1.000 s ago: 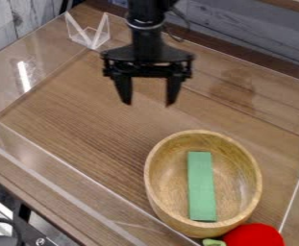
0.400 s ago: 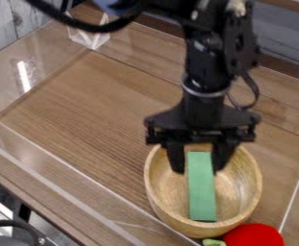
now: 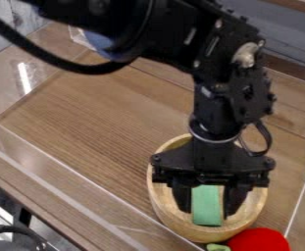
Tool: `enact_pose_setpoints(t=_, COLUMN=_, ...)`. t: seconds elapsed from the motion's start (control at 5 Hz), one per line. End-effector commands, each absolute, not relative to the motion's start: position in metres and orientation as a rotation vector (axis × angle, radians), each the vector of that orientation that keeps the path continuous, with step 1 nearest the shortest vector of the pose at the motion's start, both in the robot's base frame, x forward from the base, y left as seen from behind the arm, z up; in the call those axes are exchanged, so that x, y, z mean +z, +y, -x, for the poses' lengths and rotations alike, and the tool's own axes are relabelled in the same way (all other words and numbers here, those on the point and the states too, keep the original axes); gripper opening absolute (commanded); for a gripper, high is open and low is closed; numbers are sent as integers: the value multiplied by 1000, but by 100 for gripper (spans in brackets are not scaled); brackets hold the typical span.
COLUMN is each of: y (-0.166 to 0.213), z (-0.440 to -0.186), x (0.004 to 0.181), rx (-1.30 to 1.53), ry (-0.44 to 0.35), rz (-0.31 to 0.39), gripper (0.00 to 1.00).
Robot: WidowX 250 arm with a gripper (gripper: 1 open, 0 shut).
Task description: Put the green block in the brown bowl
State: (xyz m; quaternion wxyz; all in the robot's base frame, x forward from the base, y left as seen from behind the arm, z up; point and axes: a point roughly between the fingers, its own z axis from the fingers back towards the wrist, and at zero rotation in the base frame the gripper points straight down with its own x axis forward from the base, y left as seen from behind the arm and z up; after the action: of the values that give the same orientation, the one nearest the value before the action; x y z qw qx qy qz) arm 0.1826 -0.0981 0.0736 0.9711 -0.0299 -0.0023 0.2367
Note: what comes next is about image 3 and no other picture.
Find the red round plush toy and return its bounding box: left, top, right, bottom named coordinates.
left=228, top=227, right=291, bottom=251

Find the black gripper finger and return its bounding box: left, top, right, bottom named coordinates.
left=172, top=180, right=192, bottom=213
left=222, top=184, right=252, bottom=219

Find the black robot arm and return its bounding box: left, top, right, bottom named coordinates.
left=0, top=0, right=276, bottom=216

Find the clear acrylic corner bracket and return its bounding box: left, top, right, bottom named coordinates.
left=68, top=26, right=95, bottom=50

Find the small green toy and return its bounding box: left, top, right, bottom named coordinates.
left=206, top=243, right=230, bottom=251

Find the black metal table bracket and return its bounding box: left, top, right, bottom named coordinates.
left=12, top=204, right=60, bottom=251

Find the green rectangular block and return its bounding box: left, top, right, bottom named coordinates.
left=192, top=185, right=222, bottom=226

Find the black cable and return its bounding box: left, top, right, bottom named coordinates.
left=0, top=224, right=47, bottom=251

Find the brown wooden bowl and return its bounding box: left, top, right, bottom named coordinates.
left=147, top=134, right=268, bottom=243

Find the clear acrylic enclosure wall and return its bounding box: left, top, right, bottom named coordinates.
left=0, top=125, right=204, bottom=251

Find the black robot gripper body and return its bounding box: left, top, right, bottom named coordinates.
left=149, top=138, right=277, bottom=189

